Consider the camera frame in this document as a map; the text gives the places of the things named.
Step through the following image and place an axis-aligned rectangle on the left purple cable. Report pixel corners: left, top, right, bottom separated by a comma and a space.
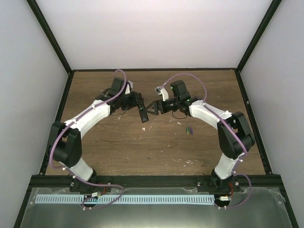
49, 69, 128, 210

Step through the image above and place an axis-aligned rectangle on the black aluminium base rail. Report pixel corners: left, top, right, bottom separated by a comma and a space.
28, 174, 283, 193

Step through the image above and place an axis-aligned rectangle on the light blue slotted cable duct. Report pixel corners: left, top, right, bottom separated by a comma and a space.
35, 194, 215, 205

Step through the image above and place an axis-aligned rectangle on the black remote control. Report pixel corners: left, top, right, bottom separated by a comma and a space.
137, 102, 149, 123

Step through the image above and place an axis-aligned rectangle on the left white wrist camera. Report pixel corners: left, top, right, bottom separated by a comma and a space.
124, 81, 133, 95

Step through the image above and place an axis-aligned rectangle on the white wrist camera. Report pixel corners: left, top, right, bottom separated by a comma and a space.
155, 86, 169, 101
124, 81, 133, 95

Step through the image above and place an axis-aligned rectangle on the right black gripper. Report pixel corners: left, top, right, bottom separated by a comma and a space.
145, 98, 180, 115

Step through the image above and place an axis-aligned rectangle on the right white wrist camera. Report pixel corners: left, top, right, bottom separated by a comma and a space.
155, 86, 169, 101

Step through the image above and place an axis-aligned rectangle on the black frame post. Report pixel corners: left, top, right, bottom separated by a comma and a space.
26, 0, 72, 74
237, 0, 282, 72

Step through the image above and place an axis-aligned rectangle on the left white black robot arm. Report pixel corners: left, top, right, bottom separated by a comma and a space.
48, 77, 143, 192

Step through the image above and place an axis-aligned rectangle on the black right frame post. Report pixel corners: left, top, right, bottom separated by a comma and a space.
237, 0, 282, 72

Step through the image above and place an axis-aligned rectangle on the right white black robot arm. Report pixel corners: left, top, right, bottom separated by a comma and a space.
147, 80, 255, 191

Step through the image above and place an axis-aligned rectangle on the black left frame post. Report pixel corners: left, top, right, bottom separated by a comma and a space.
26, 0, 72, 74

